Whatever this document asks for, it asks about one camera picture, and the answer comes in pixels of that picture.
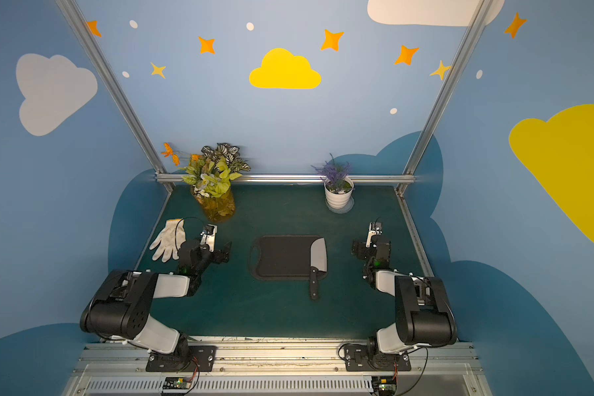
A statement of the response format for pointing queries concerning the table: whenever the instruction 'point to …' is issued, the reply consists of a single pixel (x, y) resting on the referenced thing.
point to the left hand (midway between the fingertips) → (218, 236)
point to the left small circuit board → (176, 383)
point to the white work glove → (170, 240)
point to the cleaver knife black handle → (314, 283)
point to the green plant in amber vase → (211, 174)
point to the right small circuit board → (384, 385)
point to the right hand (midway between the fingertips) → (373, 237)
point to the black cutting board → (282, 257)
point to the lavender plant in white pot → (337, 184)
